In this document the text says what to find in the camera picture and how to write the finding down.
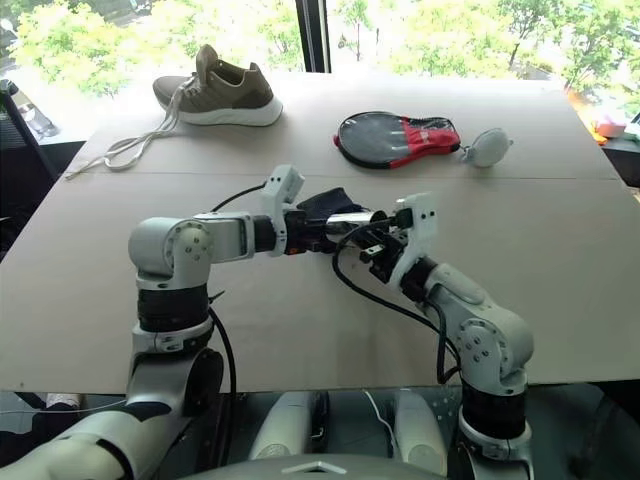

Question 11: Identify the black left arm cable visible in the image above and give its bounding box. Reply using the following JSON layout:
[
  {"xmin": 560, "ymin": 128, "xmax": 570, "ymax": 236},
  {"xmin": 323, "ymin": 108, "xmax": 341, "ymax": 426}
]
[
  {"xmin": 209, "ymin": 182, "xmax": 267, "ymax": 214},
  {"xmin": 206, "ymin": 288, "xmax": 239, "ymax": 397}
]

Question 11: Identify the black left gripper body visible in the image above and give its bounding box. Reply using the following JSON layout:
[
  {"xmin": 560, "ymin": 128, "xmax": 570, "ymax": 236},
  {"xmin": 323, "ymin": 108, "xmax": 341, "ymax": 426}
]
[{"xmin": 284, "ymin": 209, "xmax": 329, "ymax": 257}]

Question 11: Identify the olive sneaker with white laces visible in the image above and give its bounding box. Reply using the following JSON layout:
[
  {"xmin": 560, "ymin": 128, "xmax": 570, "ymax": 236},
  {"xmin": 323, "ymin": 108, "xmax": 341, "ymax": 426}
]
[{"xmin": 64, "ymin": 43, "xmax": 285, "ymax": 182}]

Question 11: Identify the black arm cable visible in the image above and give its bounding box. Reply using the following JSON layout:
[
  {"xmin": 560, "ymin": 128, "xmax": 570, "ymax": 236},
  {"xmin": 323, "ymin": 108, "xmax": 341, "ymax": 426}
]
[
  {"xmin": 331, "ymin": 223, "xmax": 462, "ymax": 386},
  {"xmin": 206, "ymin": 288, "xmax": 239, "ymax": 397},
  {"xmin": 209, "ymin": 182, "xmax": 267, "ymax": 214}
]

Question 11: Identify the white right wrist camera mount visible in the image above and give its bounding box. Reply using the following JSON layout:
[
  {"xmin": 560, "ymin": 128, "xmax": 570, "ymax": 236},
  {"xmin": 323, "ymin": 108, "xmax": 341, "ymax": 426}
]
[{"xmin": 385, "ymin": 191, "xmax": 442, "ymax": 287}]

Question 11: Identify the grey robot torso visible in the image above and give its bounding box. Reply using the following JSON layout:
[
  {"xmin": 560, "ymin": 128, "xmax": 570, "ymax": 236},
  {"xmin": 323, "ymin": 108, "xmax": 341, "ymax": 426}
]
[{"xmin": 177, "ymin": 451, "xmax": 454, "ymax": 480}]

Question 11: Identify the grey round zip pouch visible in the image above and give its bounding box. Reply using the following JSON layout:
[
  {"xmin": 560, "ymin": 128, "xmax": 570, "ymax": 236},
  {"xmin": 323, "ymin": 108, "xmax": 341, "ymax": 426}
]
[{"xmin": 460, "ymin": 127, "xmax": 517, "ymax": 168}]

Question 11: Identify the white rounded leg cover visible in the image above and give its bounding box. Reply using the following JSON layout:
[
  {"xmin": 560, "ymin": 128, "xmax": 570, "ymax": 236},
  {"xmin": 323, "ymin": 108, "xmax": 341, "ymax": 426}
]
[
  {"xmin": 247, "ymin": 390, "xmax": 322, "ymax": 462},
  {"xmin": 394, "ymin": 389, "xmax": 449, "ymax": 465}
]

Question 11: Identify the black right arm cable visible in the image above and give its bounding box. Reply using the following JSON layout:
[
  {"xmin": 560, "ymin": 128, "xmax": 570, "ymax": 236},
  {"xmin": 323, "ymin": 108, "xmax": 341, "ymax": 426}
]
[{"xmin": 331, "ymin": 223, "xmax": 462, "ymax": 386}]

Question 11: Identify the black red paddle case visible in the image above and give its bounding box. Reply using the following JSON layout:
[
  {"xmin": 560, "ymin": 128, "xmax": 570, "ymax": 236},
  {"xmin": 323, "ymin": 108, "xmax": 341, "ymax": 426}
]
[{"xmin": 332, "ymin": 111, "xmax": 463, "ymax": 171}]

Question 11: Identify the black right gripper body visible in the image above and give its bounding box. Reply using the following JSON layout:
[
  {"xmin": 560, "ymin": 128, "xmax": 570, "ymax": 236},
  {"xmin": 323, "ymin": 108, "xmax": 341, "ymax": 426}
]
[{"xmin": 367, "ymin": 227, "xmax": 410, "ymax": 284}]

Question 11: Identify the thin white cable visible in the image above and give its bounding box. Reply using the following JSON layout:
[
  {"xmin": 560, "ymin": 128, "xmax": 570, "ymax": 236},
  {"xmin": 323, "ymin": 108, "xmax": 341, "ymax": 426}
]
[{"xmin": 361, "ymin": 389, "xmax": 402, "ymax": 462}]

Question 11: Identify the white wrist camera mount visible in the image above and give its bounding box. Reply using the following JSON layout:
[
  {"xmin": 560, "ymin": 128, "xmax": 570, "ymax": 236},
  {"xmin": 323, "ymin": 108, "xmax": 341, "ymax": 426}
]
[
  {"xmin": 385, "ymin": 191, "xmax": 442, "ymax": 287},
  {"xmin": 262, "ymin": 163, "xmax": 307, "ymax": 259}
]

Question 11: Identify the black office chair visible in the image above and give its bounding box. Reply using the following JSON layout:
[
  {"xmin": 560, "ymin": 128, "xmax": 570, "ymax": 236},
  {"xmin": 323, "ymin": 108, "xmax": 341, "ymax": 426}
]
[{"xmin": 0, "ymin": 77, "xmax": 62, "ymax": 184}]

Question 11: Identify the black window frame post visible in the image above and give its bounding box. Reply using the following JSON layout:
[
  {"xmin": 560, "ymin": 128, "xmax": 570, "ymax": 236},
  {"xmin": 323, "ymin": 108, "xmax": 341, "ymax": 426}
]
[{"xmin": 294, "ymin": 0, "xmax": 334, "ymax": 74}]

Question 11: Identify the pink orange object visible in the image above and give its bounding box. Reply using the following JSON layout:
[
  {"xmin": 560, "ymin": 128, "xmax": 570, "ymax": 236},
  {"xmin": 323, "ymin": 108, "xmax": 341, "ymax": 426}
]
[{"xmin": 564, "ymin": 82, "xmax": 627, "ymax": 147}]

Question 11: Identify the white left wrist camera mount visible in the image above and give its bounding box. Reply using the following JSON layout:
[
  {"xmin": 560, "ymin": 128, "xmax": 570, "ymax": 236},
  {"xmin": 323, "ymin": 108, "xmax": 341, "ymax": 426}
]
[{"xmin": 262, "ymin": 163, "xmax": 307, "ymax": 259}]

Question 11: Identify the shiny metal cup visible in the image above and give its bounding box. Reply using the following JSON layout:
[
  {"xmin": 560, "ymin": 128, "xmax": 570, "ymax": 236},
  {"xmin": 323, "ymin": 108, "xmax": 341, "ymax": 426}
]
[{"xmin": 324, "ymin": 209, "xmax": 389, "ymax": 241}]

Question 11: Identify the black drawstring pouch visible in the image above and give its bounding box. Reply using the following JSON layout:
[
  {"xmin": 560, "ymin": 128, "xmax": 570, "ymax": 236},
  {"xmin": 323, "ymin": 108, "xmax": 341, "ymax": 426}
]
[{"xmin": 296, "ymin": 187, "xmax": 364, "ymax": 217}]

